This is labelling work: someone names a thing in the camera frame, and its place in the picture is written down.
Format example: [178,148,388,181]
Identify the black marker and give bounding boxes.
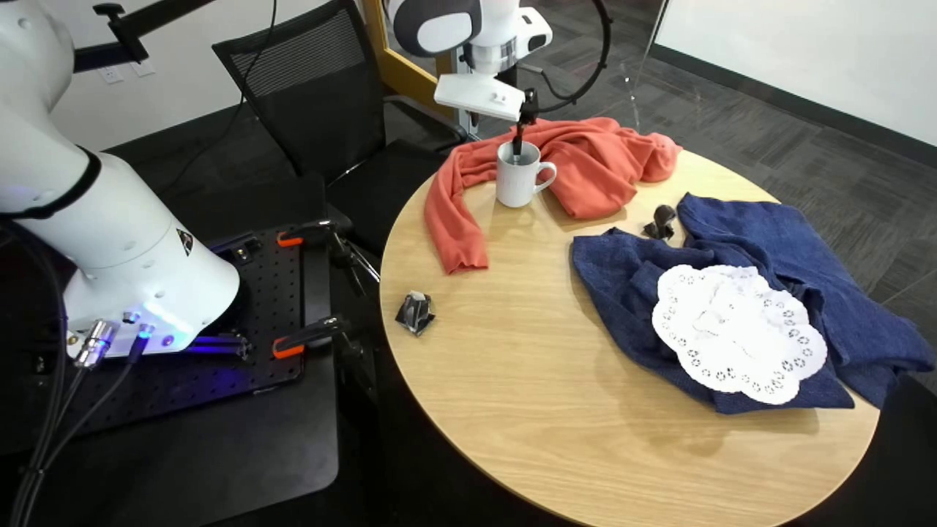
[511,88,540,162]

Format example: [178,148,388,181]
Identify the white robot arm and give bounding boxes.
[0,0,436,360]

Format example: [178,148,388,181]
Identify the black binder clip at table edge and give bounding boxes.
[395,291,434,335]

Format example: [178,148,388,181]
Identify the white mug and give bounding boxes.
[494,142,559,209]

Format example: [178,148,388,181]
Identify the orange cloth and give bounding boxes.
[426,118,679,272]

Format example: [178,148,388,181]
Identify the black binder clip near blue cloth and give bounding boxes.
[644,205,676,240]

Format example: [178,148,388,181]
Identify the black mesh office chair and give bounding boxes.
[212,0,462,238]

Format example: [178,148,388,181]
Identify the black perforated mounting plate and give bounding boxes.
[0,234,328,455]

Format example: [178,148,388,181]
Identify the white paper doily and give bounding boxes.
[650,263,830,407]

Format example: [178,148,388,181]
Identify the blue cloth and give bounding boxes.
[572,197,935,414]

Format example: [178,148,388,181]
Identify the orange handled clamp upper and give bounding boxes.
[209,216,355,259]

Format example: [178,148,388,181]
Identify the orange handled clamp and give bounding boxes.
[209,216,355,259]
[184,313,352,364]

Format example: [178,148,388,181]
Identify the orange handled clamp lower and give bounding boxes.
[184,313,352,364]

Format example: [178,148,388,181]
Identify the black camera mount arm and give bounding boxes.
[73,0,212,73]

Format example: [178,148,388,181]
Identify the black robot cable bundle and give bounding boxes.
[0,216,153,527]

